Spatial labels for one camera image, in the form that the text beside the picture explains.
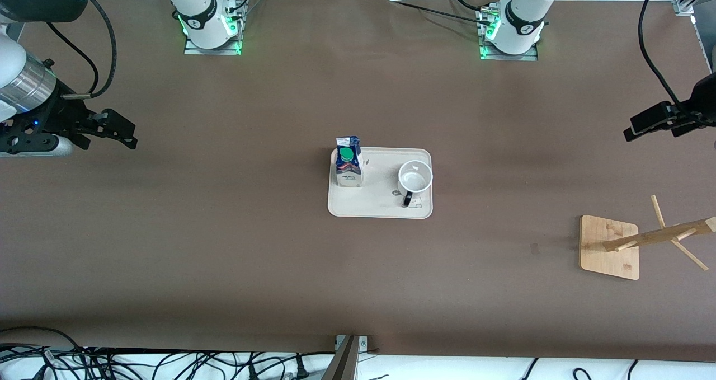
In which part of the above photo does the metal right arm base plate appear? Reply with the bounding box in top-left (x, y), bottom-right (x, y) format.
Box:
top-left (183, 0), bottom-right (243, 55)

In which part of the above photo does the black floor cable tangle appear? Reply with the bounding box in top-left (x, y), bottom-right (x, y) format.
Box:
top-left (0, 327), bottom-right (336, 380)

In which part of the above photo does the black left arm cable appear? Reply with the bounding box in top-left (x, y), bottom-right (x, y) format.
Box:
top-left (638, 0), bottom-right (697, 118)

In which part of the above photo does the white smiley mug black handle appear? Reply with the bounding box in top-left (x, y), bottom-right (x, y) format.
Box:
top-left (398, 160), bottom-right (434, 208)

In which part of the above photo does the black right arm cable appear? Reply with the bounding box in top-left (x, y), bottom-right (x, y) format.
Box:
top-left (45, 0), bottom-right (118, 98)

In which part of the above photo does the thin black table cable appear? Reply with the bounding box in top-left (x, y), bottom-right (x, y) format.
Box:
top-left (386, 0), bottom-right (493, 25)

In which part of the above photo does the blue white milk carton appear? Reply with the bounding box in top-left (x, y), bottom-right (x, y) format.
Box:
top-left (335, 135), bottom-right (363, 189)

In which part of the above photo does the wooden mug tree stand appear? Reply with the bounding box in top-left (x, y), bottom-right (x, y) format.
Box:
top-left (580, 195), bottom-right (716, 280)

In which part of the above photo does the cream tray with bunny drawing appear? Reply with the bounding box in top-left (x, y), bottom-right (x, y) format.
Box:
top-left (327, 147), bottom-right (433, 219)

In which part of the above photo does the grey metal profile bar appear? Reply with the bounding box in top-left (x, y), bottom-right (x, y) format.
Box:
top-left (321, 335), bottom-right (361, 380)

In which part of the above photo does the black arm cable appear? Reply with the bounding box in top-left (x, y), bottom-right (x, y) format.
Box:
top-left (638, 0), bottom-right (697, 118)
top-left (45, 0), bottom-right (118, 98)

